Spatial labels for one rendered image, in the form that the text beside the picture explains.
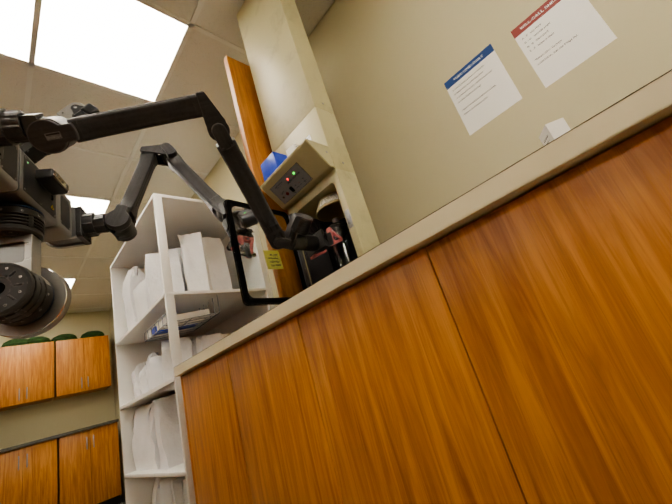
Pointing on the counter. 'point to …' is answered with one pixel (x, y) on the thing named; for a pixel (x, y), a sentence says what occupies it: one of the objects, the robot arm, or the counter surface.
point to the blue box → (272, 164)
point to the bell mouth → (329, 208)
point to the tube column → (281, 65)
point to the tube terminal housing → (366, 239)
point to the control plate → (291, 183)
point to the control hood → (317, 162)
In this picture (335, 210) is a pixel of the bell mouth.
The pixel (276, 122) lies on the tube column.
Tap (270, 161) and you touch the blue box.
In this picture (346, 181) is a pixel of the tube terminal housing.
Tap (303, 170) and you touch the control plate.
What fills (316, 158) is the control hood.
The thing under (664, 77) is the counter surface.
